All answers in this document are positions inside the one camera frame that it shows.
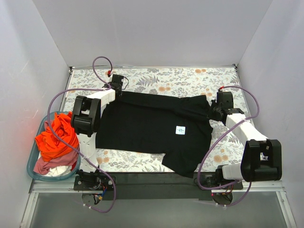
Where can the white t shirt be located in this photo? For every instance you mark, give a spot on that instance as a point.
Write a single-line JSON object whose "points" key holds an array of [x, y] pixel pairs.
{"points": [[58, 171]]}

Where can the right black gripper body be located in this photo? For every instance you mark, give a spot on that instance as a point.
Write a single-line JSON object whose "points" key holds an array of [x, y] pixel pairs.
{"points": [[214, 112]]}

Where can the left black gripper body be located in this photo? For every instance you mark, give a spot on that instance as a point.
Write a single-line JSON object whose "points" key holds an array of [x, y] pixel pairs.
{"points": [[119, 91]]}

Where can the aluminium frame rail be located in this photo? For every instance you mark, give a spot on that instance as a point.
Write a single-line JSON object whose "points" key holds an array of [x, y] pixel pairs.
{"points": [[58, 205]]}

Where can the orange t shirt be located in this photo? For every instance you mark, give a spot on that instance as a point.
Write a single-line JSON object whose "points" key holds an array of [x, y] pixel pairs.
{"points": [[52, 142]]}

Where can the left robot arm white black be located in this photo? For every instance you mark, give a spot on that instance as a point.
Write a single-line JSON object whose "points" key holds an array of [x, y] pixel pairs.
{"points": [[86, 118]]}

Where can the teal plastic laundry basket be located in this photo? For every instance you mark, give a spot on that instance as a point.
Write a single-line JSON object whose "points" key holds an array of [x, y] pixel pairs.
{"points": [[33, 158]]}

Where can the pink t shirt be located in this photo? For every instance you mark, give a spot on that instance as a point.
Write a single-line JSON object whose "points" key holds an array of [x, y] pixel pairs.
{"points": [[42, 167]]}

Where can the black t shirt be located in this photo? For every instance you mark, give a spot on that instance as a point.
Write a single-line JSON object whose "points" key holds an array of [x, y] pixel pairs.
{"points": [[177, 127]]}

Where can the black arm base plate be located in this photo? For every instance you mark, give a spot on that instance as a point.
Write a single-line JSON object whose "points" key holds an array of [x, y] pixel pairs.
{"points": [[143, 185]]}

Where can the floral patterned table mat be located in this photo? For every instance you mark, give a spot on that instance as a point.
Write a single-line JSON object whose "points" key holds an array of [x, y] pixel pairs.
{"points": [[179, 82]]}

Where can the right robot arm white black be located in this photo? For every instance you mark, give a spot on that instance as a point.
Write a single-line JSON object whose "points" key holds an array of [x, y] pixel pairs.
{"points": [[262, 157]]}

